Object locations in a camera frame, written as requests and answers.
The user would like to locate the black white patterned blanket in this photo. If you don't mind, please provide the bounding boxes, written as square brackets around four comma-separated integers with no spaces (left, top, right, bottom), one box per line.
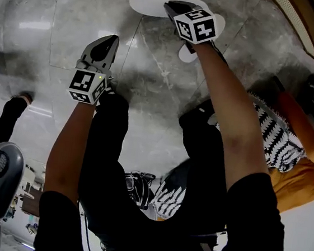
[150,80,313,238]

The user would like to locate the person's right black shoe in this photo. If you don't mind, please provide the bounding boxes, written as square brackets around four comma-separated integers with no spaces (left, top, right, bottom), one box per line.
[195,98,228,128]

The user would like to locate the person's left forearm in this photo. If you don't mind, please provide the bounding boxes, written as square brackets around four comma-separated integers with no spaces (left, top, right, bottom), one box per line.
[41,97,100,207]

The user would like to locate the white slipper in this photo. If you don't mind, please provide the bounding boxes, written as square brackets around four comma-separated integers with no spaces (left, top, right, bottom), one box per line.
[177,10,228,68]
[127,0,216,24]

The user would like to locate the person's right forearm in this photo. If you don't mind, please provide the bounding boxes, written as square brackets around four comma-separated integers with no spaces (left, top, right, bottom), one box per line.
[177,40,284,197]

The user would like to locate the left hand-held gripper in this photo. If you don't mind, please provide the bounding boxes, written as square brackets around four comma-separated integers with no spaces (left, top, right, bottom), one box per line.
[65,30,120,107]

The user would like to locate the large orange cushion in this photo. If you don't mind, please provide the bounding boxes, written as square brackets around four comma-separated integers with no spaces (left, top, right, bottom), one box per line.
[264,154,314,217]

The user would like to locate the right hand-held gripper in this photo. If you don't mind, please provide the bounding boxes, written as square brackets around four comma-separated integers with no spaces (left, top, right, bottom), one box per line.
[160,0,223,48]

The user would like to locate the person's black clothing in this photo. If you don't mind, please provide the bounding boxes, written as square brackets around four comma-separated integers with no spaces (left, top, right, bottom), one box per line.
[31,82,300,251]

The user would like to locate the orange sofa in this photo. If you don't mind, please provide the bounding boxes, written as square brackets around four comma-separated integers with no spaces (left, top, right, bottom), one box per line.
[259,89,314,218]

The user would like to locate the black device with cables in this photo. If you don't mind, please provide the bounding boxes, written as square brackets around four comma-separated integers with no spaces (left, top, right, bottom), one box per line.
[121,169,158,212]

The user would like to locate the cluttered work desk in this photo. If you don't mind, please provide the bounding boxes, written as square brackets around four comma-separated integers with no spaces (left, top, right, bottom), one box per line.
[1,158,48,239]

